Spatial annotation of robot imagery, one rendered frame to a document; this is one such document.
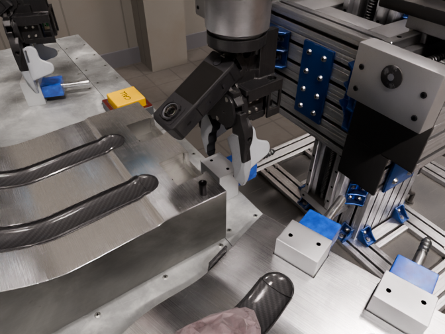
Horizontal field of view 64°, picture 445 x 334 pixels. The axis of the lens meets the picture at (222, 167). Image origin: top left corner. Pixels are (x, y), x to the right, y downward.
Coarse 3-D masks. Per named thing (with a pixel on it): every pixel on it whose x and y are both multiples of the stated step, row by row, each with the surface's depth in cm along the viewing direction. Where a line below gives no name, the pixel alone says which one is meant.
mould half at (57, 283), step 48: (48, 144) 51; (144, 144) 50; (0, 192) 43; (48, 192) 44; (96, 192) 44; (192, 192) 43; (96, 240) 38; (144, 240) 40; (192, 240) 45; (0, 288) 32; (48, 288) 35; (96, 288) 39
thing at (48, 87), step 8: (24, 80) 73; (40, 80) 75; (48, 80) 76; (56, 80) 76; (80, 80) 78; (88, 80) 78; (24, 88) 73; (40, 88) 74; (48, 88) 75; (56, 88) 75; (64, 88) 78; (32, 96) 74; (40, 96) 75; (48, 96) 76; (32, 104) 76; (40, 104) 76
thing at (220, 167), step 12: (216, 156) 54; (228, 156) 56; (264, 156) 58; (204, 168) 53; (216, 168) 52; (228, 168) 52; (252, 168) 55; (216, 180) 52; (228, 180) 52; (228, 192) 54
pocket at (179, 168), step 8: (168, 160) 48; (176, 160) 49; (184, 160) 50; (168, 168) 49; (176, 168) 50; (184, 168) 51; (192, 168) 49; (176, 176) 49; (184, 176) 49; (192, 176) 49; (176, 184) 48
